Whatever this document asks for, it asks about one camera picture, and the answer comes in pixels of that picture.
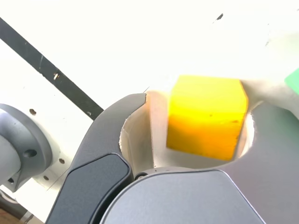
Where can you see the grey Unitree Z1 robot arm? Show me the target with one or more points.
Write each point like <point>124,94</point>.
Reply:
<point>23,140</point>

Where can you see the black tape strip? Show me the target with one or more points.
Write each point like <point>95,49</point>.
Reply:
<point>46,65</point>

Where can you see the yellow cube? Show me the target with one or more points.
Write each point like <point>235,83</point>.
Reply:
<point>205,116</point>

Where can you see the green cube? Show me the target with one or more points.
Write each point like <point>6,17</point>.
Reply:
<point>293,81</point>

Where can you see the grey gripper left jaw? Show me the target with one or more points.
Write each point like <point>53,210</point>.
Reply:
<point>98,149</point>

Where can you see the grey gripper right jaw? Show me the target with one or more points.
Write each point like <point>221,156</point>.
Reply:
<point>268,175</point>

